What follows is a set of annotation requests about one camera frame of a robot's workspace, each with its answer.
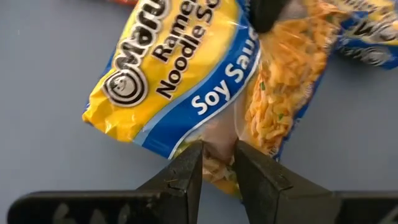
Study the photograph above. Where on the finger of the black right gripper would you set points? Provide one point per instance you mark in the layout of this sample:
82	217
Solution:
267	15

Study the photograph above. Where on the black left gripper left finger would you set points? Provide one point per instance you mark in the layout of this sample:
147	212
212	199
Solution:
124	208

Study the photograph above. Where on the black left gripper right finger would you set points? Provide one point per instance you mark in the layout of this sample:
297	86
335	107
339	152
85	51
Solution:
295	208

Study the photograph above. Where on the blue soy sauce ramen pack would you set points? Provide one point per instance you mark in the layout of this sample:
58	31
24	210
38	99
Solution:
186	77
370	46

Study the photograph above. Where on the orange chicken ramen pack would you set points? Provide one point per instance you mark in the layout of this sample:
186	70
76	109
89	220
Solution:
124	2

